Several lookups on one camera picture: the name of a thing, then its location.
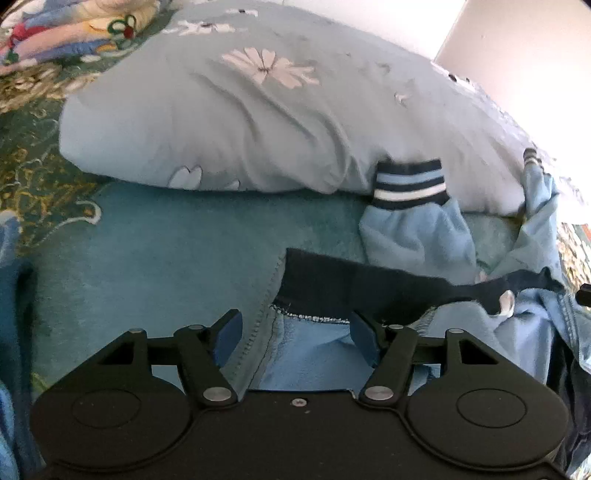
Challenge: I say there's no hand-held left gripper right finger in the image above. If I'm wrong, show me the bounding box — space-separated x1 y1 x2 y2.
349 311 504 409

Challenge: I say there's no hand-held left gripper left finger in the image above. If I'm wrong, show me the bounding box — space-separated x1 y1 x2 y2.
95 309 244 409

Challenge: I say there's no light blue fleece jacket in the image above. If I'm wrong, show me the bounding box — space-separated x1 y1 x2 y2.
249 148 583 402

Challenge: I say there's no teal patterned blanket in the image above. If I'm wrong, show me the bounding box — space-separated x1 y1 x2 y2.
0 9 591 462

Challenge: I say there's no dark cloth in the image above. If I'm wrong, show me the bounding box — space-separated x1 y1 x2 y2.
547 332 591 478

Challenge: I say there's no grey-blue floral duvet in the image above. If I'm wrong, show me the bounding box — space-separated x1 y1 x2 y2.
59 0 591 217

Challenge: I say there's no blue cloth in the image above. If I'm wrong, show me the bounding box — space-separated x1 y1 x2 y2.
0 212 44 480

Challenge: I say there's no colourful printed blanket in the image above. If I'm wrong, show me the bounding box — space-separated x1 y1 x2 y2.
0 0 160 77

